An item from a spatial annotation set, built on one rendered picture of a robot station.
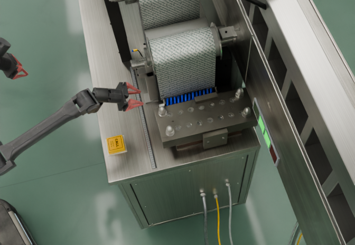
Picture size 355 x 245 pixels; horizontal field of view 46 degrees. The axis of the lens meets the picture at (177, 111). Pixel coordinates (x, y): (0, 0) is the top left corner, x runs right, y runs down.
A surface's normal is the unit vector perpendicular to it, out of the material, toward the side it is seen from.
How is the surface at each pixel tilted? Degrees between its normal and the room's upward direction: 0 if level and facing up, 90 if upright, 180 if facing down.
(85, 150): 0
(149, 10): 92
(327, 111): 0
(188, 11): 92
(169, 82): 90
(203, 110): 0
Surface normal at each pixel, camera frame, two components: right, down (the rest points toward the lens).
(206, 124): -0.06, -0.49
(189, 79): 0.23, 0.84
